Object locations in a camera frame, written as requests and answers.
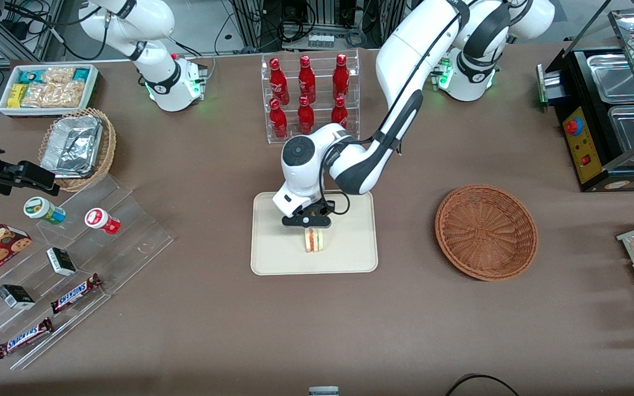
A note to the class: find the teal snack packet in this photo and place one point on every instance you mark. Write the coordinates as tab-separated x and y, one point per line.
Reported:
31	75
81	73

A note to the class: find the beige plastic tray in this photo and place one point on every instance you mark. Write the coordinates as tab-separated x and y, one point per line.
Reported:
350	247

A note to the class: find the red cola bottle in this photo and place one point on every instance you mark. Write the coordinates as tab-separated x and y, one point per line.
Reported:
277	82
339	114
278	121
305	116
306	81
340	78

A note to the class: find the brown wicker basket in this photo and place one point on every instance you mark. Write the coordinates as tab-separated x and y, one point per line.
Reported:
485	231

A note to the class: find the small clear cracker bag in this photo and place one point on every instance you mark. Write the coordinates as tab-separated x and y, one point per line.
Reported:
58	74

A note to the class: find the light wicker basket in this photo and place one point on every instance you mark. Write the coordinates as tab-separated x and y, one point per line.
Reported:
109	143

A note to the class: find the triangular sandwich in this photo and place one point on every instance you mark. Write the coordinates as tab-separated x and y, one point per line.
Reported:
314	241

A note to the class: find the green lidded white cup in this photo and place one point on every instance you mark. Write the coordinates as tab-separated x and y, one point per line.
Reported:
39	208

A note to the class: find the silver foil container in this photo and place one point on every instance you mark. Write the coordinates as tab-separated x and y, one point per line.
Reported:
72	146

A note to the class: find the white power strip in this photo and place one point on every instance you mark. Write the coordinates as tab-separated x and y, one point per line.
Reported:
321	40

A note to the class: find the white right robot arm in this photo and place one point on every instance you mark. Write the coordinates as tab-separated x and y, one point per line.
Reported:
168	82

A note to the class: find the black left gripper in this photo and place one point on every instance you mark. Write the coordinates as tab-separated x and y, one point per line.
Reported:
322	211

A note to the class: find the clear acrylic bottle rack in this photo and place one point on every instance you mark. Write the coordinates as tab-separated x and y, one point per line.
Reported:
264	137

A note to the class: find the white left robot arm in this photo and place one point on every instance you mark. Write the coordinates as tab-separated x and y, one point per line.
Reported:
405	55

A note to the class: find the small black white carton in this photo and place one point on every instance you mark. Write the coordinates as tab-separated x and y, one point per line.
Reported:
61	262
15	297

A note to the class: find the yellow snack packet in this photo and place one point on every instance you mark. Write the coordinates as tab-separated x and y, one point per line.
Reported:
17	95

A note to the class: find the clear acrylic stepped stand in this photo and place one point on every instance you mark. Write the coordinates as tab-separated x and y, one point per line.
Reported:
130	242

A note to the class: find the white snack bin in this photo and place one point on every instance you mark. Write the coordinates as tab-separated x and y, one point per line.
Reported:
3	107

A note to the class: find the grey table edge clamp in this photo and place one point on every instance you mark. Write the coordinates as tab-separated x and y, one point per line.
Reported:
323	391

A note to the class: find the brown Snickers bar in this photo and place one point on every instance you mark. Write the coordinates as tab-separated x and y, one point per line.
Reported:
24	337
75	294

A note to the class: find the large clear cracker bag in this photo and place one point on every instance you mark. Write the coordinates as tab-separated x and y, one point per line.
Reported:
55	94

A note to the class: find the red lidded cup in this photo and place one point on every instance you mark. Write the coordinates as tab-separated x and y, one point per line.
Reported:
99	220

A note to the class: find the black food warmer case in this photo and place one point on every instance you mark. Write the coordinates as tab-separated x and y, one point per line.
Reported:
573	77

